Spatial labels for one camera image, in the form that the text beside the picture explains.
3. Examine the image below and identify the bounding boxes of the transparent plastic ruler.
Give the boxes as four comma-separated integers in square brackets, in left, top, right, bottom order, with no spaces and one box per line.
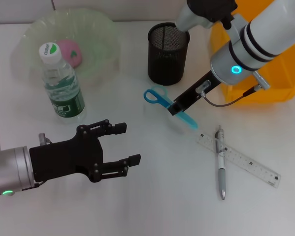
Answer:
[196,132,282,189]

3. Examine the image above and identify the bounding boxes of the right wrist cable with plug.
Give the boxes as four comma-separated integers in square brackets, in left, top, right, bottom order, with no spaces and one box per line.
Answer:
[195,71,271,107]

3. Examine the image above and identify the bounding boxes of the clear green-label water bottle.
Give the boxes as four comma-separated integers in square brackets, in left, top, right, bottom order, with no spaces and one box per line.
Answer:
[38,42,86,121]

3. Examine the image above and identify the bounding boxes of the wrist cable with plug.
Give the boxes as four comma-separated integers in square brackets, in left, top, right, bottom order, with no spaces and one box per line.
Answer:
[21,132,53,192]
[195,71,271,107]

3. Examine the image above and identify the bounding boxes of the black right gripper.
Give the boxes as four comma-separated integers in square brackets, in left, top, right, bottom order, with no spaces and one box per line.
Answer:
[168,70,222,116]

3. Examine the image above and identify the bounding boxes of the green glass fruit plate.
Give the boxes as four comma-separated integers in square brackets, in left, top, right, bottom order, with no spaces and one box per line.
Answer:
[10,9,122,87]

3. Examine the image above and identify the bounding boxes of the left wrist cable with plug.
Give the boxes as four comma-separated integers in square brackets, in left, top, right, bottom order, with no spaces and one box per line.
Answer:
[21,132,53,192]

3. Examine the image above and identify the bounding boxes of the white grey ballpoint pen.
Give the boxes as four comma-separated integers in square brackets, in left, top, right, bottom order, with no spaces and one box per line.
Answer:
[215,125,227,201]

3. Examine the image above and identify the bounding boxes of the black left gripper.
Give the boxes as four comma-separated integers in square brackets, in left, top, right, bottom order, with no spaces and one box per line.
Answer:
[29,119,141,182]

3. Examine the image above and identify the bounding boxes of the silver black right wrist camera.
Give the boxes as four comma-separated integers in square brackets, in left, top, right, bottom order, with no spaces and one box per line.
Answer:
[174,0,238,32]

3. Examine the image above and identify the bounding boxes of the pink toy peach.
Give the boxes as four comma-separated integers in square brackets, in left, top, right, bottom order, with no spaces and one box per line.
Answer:
[56,39,84,69]

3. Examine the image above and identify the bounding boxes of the black mesh pen holder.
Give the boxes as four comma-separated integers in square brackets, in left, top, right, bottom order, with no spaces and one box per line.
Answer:
[147,22,191,86]

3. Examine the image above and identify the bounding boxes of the blue plastic scissors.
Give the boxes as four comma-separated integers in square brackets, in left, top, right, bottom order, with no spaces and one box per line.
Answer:
[143,86,198,130]

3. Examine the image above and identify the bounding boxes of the yellow plastic bin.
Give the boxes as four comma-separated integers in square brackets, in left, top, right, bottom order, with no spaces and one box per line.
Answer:
[209,0,295,105]

